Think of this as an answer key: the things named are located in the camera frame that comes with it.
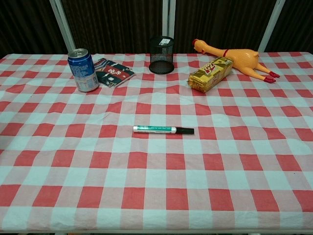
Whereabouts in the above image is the yellow rubber chicken toy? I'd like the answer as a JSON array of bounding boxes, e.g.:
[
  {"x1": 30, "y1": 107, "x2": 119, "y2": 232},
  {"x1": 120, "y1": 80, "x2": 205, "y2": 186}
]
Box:
[{"x1": 192, "y1": 39, "x2": 281, "y2": 83}]

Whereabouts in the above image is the white frame post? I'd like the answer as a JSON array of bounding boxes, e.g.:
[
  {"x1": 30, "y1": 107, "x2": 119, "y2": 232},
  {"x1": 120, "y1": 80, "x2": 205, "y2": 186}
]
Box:
[
  {"x1": 258, "y1": 0, "x2": 286, "y2": 53},
  {"x1": 48, "y1": 0, "x2": 76, "y2": 53},
  {"x1": 162, "y1": 0, "x2": 176, "y2": 53}
]

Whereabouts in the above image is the white green marker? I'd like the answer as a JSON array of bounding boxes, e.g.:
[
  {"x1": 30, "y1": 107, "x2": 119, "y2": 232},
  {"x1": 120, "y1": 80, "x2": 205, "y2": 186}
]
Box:
[{"x1": 133, "y1": 125, "x2": 179, "y2": 135}]

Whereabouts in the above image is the yellow cracker package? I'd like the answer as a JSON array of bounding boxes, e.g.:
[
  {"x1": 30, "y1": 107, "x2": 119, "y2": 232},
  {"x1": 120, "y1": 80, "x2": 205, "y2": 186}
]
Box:
[{"x1": 188, "y1": 56, "x2": 234, "y2": 93}]

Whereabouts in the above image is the black mesh pen holder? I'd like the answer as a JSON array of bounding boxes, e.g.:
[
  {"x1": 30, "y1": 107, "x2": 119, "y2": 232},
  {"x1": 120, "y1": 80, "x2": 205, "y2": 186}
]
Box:
[{"x1": 149, "y1": 36, "x2": 175, "y2": 74}]

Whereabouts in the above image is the red white checkered tablecloth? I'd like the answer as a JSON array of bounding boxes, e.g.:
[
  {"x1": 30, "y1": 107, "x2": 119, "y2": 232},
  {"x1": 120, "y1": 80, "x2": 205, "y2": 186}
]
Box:
[{"x1": 0, "y1": 52, "x2": 313, "y2": 233}]

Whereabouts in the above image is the blue drink can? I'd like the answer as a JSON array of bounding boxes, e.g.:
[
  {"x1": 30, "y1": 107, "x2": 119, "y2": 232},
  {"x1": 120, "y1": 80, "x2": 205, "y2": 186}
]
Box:
[{"x1": 67, "y1": 48, "x2": 100, "y2": 93}]

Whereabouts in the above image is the dark printed snack packet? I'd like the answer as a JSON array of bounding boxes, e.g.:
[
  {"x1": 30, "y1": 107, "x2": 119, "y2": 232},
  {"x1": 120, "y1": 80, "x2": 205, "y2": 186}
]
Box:
[{"x1": 93, "y1": 58, "x2": 136, "y2": 88}]

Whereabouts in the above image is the black marker cap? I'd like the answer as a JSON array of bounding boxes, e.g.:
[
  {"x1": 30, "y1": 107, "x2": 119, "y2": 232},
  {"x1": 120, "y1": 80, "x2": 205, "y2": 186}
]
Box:
[{"x1": 176, "y1": 127, "x2": 195, "y2": 135}]

